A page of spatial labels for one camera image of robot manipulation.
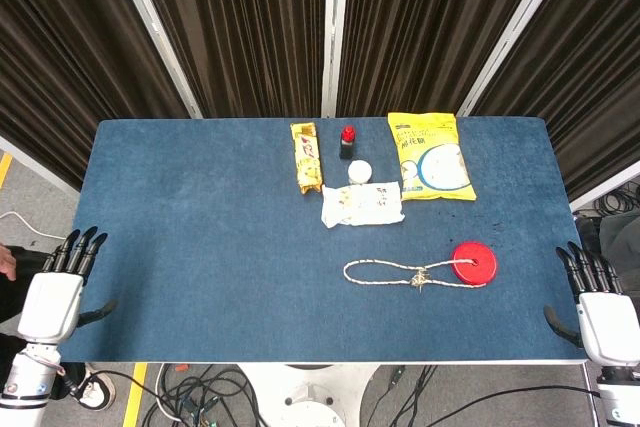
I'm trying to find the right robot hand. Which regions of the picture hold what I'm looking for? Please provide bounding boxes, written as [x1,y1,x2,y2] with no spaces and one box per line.
[543,241,640,367]

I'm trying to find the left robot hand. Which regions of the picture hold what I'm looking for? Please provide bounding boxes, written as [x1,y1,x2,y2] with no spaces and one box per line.
[17,226,119,346]

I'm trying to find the red disc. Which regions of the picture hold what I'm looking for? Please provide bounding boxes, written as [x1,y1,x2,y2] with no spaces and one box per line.
[451,241,497,284]

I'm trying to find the white braided rope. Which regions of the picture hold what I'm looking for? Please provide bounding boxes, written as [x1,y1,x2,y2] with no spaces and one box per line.
[342,257,487,294]

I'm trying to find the person's hand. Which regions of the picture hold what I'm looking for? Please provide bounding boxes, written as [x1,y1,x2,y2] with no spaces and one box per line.
[0,244,18,282]

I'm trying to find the white sneaker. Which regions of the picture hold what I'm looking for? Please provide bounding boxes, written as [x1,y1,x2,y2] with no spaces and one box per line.
[78,369,117,411]

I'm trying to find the yellow floor tape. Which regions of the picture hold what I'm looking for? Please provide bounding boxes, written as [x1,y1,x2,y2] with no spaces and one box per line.
[122,362,149,427]

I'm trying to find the large yellow snack bag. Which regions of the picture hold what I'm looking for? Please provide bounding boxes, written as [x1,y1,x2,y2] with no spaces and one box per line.
[387,111,477,203]

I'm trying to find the white crumpled snack bag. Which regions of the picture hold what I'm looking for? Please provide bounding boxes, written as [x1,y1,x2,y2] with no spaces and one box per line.
[320,181,406,229]

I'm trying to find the blue table cloth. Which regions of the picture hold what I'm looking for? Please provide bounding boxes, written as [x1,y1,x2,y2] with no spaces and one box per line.
[57,116,589,365]

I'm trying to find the small white jar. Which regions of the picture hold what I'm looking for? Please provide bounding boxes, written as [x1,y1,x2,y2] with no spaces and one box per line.
[347,159,374,186]

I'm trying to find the yellow snack bar package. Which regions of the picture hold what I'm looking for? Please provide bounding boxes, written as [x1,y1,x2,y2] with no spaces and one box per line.
[290,121,324,195]

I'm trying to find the dark bottle with red cap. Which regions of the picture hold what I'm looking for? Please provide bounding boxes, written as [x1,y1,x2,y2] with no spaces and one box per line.
[338,125,357,161]

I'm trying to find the dark pleated curtain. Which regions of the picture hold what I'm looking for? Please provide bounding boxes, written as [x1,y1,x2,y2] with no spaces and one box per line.
[0,0,640,203]

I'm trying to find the white floor cable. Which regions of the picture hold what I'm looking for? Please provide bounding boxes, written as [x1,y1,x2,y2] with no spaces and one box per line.
[0,210,69,241]

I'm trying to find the black floor cables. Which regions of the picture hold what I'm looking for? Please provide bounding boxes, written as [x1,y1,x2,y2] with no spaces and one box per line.
[84,364,281,427]

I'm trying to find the white partition frame post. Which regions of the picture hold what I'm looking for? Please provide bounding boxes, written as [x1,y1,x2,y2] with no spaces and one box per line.
[105,0,204,120]
[455,0,576,118]
[320,0,350,118]

